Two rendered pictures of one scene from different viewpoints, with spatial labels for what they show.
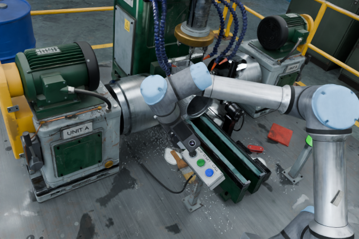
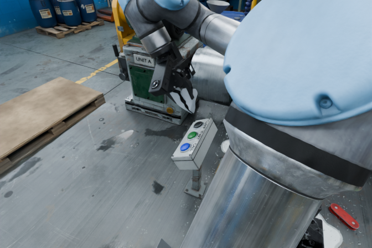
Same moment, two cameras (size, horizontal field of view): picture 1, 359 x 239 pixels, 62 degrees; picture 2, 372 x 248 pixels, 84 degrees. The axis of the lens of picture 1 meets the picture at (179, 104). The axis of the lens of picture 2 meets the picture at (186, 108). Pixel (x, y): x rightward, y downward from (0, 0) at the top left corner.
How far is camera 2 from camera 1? 0.82 m
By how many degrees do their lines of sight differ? 50
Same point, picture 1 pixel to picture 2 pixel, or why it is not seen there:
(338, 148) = (242, 189)
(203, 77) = not seen: outside the picture
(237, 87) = (230, 31)
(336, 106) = (278, 30)
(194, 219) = (179, 199)
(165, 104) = (133, 19)
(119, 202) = (154, 140)
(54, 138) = (130, 59)
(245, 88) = not seen: hidden behind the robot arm
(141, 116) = (203, 80)
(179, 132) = (156, 70)
